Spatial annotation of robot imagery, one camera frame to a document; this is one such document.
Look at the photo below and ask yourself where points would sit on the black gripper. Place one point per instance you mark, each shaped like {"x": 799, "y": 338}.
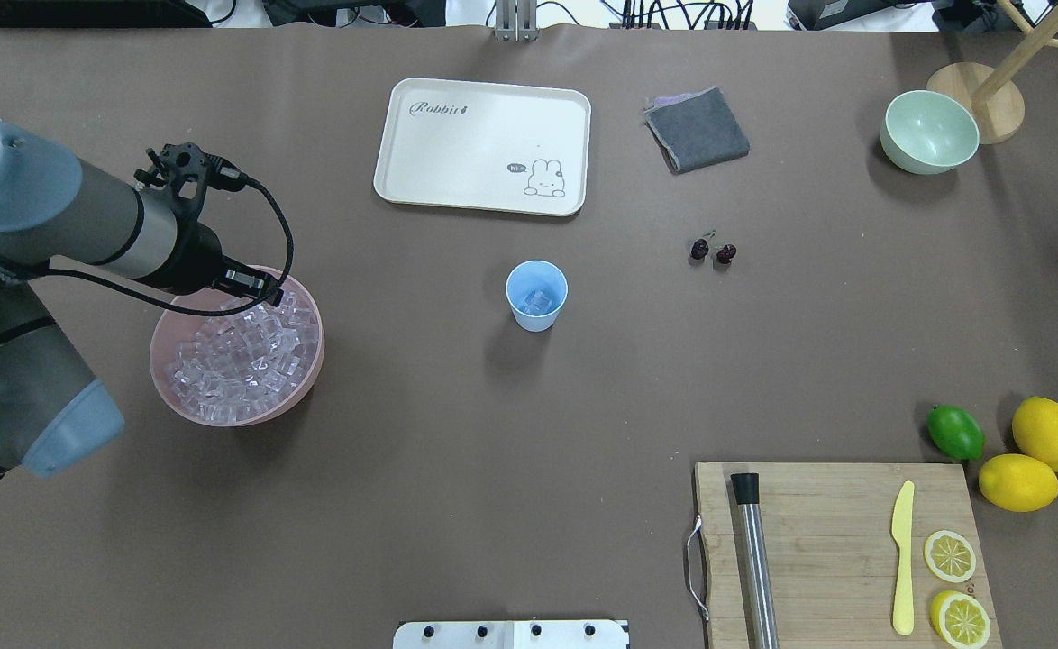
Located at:
{"x": 197, "y": 257}

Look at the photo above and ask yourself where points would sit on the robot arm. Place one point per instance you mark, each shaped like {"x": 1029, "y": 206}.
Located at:
{"x": 63, "y": 217}

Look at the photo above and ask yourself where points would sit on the pile of clear ice cubes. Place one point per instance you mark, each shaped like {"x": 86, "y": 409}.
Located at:
{"x": 241, "y": 361}

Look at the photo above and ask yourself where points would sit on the light blue cup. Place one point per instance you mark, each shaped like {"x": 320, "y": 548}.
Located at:
{"x": 536, "y": 274}

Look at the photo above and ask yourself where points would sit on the wooden cup stand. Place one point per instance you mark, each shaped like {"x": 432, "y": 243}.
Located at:
{"x": 989, "y": 93}

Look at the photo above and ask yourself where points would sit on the pink bowl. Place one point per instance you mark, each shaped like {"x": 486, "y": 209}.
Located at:
{"x": 168, "y": 379}

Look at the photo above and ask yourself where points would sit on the cream rabbit tray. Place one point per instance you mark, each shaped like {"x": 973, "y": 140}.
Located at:
{"x": 476, "y": 145}

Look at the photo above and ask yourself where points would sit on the dark red cherry left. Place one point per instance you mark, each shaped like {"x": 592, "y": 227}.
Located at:
{"x": 699, "y": 249}

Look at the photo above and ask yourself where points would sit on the grey folded cloth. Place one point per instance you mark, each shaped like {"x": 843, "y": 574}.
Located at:
{"x": 696, "y": 129}

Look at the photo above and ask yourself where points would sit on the wooden cutting board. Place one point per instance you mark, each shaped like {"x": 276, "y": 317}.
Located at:
{"x": 831, "y": 558}

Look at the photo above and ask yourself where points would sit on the steel muddler black tip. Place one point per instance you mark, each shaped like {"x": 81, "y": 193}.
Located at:
{"x": 757, "y": 580}

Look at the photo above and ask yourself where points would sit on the mint green bowl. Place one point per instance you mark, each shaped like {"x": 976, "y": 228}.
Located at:
{"x": 925, "y": 132}

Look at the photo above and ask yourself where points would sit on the yellow plastic knife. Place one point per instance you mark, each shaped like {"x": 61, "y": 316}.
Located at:
{"x": 903, "y": 600}

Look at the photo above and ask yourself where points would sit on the green lime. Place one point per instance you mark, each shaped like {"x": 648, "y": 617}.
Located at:
{"x": 956, "y": 432}

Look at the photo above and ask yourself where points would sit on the lemon half upper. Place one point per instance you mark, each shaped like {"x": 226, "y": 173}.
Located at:
{"x": 950, "y": 556}

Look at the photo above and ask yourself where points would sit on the lemon half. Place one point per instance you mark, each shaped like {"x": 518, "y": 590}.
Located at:
{"x": 950, "y": 556}
{"x": 960, "y": 620}

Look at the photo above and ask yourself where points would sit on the lemon half lower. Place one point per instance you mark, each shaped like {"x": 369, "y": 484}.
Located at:
{"x": 960, "y": 620}

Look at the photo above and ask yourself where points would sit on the yellow lemon lower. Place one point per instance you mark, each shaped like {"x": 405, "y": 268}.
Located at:
{"x": 1018, "y": 483}

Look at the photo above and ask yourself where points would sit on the yellow lemon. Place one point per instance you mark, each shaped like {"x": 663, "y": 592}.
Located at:
{"x": 1034, "y": 428}
{"x": 1018, "y": 483}

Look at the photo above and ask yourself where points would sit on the yellow lemon upper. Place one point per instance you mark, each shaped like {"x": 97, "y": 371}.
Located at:
{"x": 1034, "y": 428}

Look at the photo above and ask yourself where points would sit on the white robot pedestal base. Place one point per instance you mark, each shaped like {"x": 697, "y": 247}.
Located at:
{"x": 529, "y": 633}

